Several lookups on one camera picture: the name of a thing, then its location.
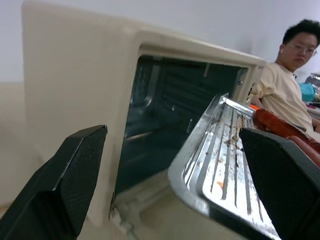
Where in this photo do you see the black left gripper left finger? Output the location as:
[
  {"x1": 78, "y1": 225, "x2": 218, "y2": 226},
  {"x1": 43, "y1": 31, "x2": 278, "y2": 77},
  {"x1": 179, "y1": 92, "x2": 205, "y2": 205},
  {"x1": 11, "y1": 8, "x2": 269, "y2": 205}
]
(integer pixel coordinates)
[{"x1": 0, "y1": 124, "x2": 108, "y2": 240}]

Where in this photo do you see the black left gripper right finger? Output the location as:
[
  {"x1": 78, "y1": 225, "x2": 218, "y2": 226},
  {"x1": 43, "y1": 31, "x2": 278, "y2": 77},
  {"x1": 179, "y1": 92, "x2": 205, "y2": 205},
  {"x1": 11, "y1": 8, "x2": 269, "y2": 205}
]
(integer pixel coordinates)
[{"x1": 238, "y1": 127, "x2": 320, "y2": 240}]

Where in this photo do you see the silver metal baking tray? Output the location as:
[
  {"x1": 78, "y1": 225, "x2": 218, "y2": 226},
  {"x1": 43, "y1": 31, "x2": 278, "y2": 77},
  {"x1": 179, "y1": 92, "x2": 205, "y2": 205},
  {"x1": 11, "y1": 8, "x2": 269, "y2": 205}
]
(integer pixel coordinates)
[{"x1": 167, "y1": 93, "x2": 282, "y2": 240}]

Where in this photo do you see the red sausage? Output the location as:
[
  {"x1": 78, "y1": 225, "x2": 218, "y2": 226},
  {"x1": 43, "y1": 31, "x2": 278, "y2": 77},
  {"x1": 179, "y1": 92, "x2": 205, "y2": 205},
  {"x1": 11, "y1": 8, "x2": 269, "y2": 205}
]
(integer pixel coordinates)
[
  {"x1": 287, "y1": 135, "x2": 320, "y2": 167},
  {"x1": 253, "y1": 108, "x2": 320, "y2": 143}
]

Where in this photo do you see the cream toaster oven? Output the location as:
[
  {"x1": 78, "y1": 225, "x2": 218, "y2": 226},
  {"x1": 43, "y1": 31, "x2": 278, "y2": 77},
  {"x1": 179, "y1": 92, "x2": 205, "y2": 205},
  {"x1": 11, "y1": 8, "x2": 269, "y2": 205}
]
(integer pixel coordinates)
[{"x1": 20, "y1": 0, "x2": 266, "y2": 227}]

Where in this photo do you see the teal bag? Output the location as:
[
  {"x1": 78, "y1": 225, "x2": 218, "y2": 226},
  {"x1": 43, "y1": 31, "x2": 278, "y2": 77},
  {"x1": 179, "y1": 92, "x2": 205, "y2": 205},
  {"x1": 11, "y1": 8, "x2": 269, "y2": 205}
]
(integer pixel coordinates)
[{"x1": 299, "y1": 82, "x2": 316, "y2": 101}]

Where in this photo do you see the person in cream t-shirt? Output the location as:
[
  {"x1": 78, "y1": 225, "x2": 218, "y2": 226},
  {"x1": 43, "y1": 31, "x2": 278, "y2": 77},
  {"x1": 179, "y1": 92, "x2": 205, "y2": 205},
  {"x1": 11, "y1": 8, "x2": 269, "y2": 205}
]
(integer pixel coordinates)
[{"x1": 248, "y1": 18, "x2": 320, "y2": 140}]

